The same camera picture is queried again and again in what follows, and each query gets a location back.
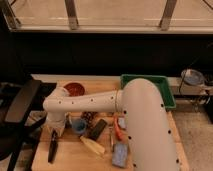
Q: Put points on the metal fork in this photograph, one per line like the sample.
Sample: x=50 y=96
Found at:
x=111 y=138

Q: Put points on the black rectangular block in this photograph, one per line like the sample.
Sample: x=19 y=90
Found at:
x=97 y=130

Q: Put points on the blue sponge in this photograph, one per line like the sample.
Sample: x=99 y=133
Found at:
x=120 y=154

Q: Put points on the black office chair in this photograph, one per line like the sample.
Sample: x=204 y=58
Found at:
x=13 y=131

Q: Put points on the blue plastic cup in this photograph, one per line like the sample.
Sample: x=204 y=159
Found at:
x=79 y=126

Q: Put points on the crumpled blue cloth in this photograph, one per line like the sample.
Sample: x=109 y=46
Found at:
x=121 y=123

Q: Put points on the red wooden bowl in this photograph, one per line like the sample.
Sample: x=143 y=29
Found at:
x=75 y=89

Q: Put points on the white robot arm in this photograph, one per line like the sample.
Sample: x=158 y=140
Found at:
x=151 y=144

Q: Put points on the dark grape bunch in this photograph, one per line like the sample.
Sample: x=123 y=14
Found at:
x=88 y=116

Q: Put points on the round metal dish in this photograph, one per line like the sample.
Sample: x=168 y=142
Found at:
x=192 y=77

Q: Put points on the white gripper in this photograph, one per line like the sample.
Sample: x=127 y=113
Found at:
x=56 y=122

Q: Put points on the green plastic tray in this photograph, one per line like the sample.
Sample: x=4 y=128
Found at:
x=161 y=82

